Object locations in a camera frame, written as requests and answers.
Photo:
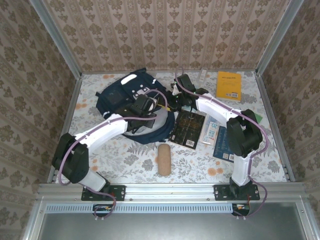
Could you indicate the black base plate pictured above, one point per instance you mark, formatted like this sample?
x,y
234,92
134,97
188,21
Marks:
x,y
221,192
117,192

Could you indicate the aluminium mounting rail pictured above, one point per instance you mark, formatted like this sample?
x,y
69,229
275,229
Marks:
x,y
170,191

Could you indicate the aluminium frame post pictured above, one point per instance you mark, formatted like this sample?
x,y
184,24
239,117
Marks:
x,y
278,37
57,37

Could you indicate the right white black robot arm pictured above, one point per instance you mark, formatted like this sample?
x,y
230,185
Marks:
x,y
215,107

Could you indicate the clear plastic stationery package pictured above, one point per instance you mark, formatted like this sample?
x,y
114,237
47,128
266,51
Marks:
x,y
211,130

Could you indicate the grey metal sheet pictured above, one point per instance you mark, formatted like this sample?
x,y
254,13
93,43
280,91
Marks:
x,y
175,227

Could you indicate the aluminium back rail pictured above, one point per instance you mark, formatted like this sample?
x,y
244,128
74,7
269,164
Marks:
x,y
160,72

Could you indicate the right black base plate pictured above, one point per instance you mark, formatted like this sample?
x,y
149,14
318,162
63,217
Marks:
x,y
221,192

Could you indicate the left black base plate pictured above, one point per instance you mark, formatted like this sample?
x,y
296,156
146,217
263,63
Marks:
x,y
117,192

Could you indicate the navy blue backpack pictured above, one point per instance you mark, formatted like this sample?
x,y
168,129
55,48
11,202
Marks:
x,y
117,87

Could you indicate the small controller board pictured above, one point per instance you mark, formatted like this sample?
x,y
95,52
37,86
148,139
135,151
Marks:
x,y
103,208
241,208

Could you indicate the aluminium side rail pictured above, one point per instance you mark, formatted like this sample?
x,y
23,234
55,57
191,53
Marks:
x,y
65,125
266,100

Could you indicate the small clear plastic box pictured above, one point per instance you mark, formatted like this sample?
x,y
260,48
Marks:
x,y
203,75

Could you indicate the tan cork pencil case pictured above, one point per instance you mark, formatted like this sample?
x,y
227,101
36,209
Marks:
x,y
164,160

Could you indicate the yellow book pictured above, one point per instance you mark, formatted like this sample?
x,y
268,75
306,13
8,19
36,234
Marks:
x,y
228,85

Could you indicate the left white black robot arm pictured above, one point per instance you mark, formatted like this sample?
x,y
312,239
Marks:
x,y
107,130

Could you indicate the black book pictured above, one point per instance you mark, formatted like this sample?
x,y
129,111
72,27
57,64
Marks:
x,y
186,130

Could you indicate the blue book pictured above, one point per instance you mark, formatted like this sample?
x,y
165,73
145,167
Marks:
x,y
221,147

